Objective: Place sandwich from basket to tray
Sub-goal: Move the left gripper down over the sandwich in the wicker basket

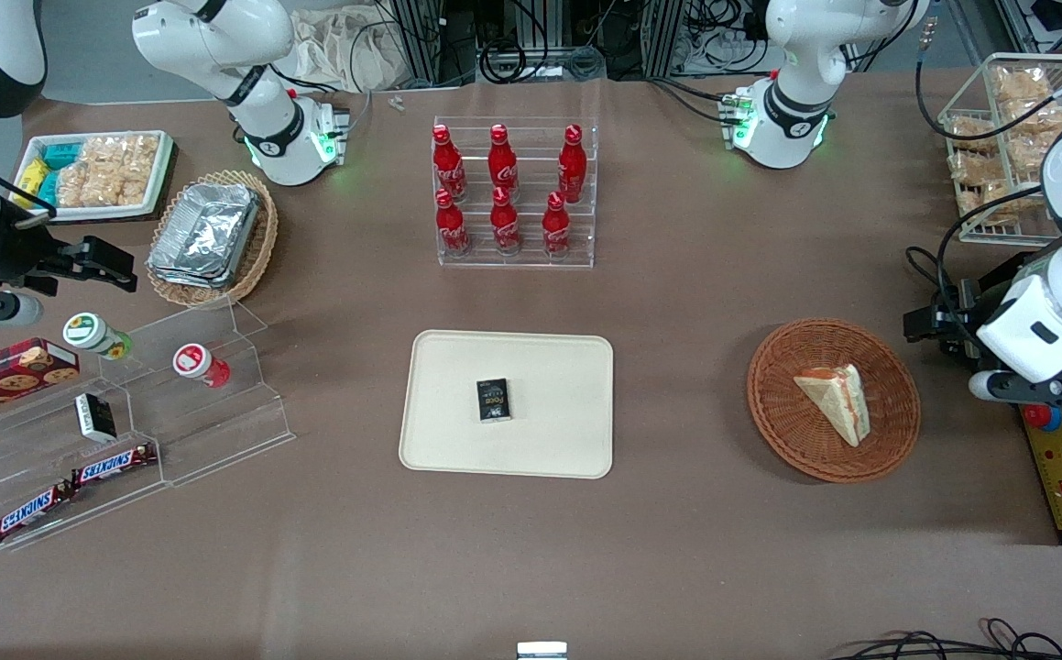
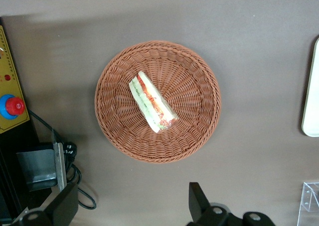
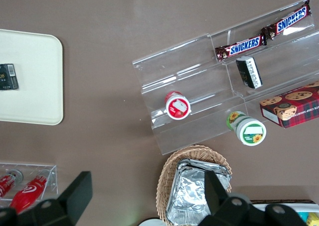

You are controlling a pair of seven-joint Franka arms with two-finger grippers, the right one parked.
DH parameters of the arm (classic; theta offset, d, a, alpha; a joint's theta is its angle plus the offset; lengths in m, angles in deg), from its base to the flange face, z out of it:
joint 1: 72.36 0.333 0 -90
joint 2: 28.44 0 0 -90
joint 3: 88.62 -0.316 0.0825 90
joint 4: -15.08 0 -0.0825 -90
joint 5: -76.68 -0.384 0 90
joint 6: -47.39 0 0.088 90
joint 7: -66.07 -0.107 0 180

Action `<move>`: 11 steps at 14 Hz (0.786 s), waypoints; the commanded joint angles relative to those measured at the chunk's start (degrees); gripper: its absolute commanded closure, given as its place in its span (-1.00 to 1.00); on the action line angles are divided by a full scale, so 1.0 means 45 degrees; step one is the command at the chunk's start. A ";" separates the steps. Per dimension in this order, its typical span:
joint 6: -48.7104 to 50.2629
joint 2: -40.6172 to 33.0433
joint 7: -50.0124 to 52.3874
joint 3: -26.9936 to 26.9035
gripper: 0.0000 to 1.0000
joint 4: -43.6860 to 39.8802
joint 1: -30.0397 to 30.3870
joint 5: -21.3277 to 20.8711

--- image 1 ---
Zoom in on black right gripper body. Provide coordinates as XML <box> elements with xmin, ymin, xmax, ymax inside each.
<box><xmin>0</xmin><ymin>215</ymin><xmax>82</xmax><ymax>299</ymax></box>

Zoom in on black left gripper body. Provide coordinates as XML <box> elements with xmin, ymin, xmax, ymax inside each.
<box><xmin>932</xmin><ymin>275</ymin><xmax>991</xmax><ymax>369</ymax></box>

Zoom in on aluminium foil tray stack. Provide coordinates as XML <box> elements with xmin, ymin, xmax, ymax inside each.
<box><xmin>146</xmin><ymin>181</ymin><xmax>263</xmax><ymax>291</ymax></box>

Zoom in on white snack tray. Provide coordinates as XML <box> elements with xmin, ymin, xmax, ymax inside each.
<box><xmin>13</xmin><ymin>131</ymin><xmax>176</xmax><ymax>221</ymax></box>

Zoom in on triangular wrapped sandwich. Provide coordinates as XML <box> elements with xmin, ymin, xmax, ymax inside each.
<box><xmin>793</xmin><ymin>364</ymin><xmax>870</xmax><ymax>448</ymax></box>

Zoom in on oval light wicker basket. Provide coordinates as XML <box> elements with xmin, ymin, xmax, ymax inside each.
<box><xmin>146</xmin><ymin>169</ymin><xmax>279</xmax><ymax>308</ymax></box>

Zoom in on round brown wicker basket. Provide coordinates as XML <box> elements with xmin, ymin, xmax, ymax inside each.
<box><xmin>747</xmin><ymin>317</ymin><xmax>922</xmax><ymax>484</ymax></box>

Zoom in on beige plastic tray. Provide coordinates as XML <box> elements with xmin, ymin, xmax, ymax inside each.
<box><xmin>399</xmin><ymin>330</ymin><xmax>615</xmax><ymax>479</ymax></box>

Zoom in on rice cracker bag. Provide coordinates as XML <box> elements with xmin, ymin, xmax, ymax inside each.
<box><xmin>54</xmin><ymin>163</ymin><xmax>92</xmax><ymax>208</ymax></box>
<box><xmin>82</xmin><ymin>135</ymin><xmax>161</xmax><ymax>208</ymax></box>

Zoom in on green lid yogurt cup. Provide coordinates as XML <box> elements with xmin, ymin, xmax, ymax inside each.
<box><xmin>62</xmin><ymin>312</ymin><xmax>135</xmax><ymax>360</ymax></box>

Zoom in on yellow snack box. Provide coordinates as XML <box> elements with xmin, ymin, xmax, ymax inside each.
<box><xmin>16</xmin><ymin>158</ymin><xmax>51</xmax><ymax>199</ymax></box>

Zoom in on red lid yogurt cup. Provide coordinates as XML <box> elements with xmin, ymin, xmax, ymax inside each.
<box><xmin>172</xmin><ymin>343</ymin><xmax>232</xmax><ymax>389</ymax></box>

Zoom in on red tartan cookie box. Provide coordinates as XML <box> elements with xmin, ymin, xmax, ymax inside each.
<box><xmin>0</xmin><ymin>337</ymin><xmax>82</xmax><ymax>424</ymax></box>

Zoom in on clear bagged pastry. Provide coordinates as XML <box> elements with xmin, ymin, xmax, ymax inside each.
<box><xmin>982</xmin><ymin>181</ymin><xmax>1046</xmax><ymax>226</ymax></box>
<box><xmin>993</xmin><ymin>66</ymin><xmax>1051</xmax><ymax>104</ymax></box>
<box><xmin>947</xmin><ymin>114</ymin><xmax>1001</xmax><ymax>149</ymax></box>
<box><xmin>1002</xmin><ymin>99</ymin><xmax>1062</xmax><ymax>140</ymax></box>

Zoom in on black white small box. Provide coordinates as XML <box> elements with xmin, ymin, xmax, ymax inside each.
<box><xmin>74</xmin><ymin>392</ymin><xmax>118</xmax><ymax>444</ymax></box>

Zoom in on clear acrylic stepped shelf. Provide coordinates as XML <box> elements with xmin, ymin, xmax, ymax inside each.
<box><xmin>0</xmin><ymin>295</ymin><xmax>296</xmax><ymax>553</ymax></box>

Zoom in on Snickers chocolate bar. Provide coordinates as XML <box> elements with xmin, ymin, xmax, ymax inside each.
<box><xmin>70</xmin><ymin>444</ymin><xmax>159</xmax><ymax>488</ymax></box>
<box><xmin>0</xmin><ymin>483</ymin><xmax>75</xmax><ymax>542</ymax></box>

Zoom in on beige cloth bag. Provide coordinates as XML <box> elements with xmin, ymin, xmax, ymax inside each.
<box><xmin>288</xmin><ymin>5</ymin><xmax>405</xmax><ymax>93</ymax></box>

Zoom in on red cola bottle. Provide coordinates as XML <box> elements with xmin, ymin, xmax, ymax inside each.
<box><xmin>487</xmin><ymin>123</ymin><xmax>519</xmax><ymax>195</ymax></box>
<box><xmin>490</xmin><ymin>186</ymin><xmax>522</xmax><ymax>255</ymax></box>
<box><xmin>558</xmin><ymin>124</ymin><xmax>588</xmax><ymax>204</ymax></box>
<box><xmin>432</xmin><ymin>124</ymin><xmax>467</xmax><ymax>203</ymax></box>
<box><xmin>542</xmin><ymin>191</ymin><xmax>572</xmax><ymax>259</ymax></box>
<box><xmin>434</xmin><ymin>188</ymin><xmax>472</xmax><ymax>258</ymax></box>

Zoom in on clear acrylic bottle rack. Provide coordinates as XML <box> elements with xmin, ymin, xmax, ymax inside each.
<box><xmin>432</xmin><ymin>115</ymin><xmax>597</xmax><ymax>270</ymax></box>

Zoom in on small black card box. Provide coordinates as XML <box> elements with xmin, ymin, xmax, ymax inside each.
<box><xmin>476</xmin><ymin>378</ymin><xmax>513</xmax><ymax>424</ymax></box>

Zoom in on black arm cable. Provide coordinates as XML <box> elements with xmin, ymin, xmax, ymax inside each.
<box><xmin>904</xmin><ymin>186</ymin><xmax>1062</xmax><ymax>342</ymax></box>

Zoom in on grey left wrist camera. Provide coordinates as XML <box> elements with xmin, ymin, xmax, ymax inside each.
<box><xmin>968</xmin><ymin>369</ymin><xmax>1062</xmax><ymax>412</ymax></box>

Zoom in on black hanging cable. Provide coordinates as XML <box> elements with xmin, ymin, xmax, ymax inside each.
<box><xmin>914</xmin><ymin>14</ymin><xmax>1062</xmax><ymax>143</ymax></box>

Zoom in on white wire basket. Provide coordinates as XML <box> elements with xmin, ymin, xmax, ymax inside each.
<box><xmin>938</xmin><ymin>53</ymin><xmax>1062</xmax><ymax>245</ymax></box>

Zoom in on black floor cables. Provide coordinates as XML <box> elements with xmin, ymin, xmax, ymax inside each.
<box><xmin>828</xmin><ymin>618</ymin><xmax>1062</xmax><ymax>660</ymax></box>

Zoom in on black base cable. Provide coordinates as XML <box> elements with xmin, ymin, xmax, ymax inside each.
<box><xmin>648</xmin><ymin>77</ymin><xmax>744</xmax><ymax>126</ymax></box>

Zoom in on aluminium frame profile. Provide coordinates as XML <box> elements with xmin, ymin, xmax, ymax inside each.
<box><xmin>640</xmin><ymin>0</ymin><xmax>689</xmax><ymax>79</ymax></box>
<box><xmin>375</xmin><ymin>0</ymin><xmax>481</xmax><ymax>88</ymax></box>

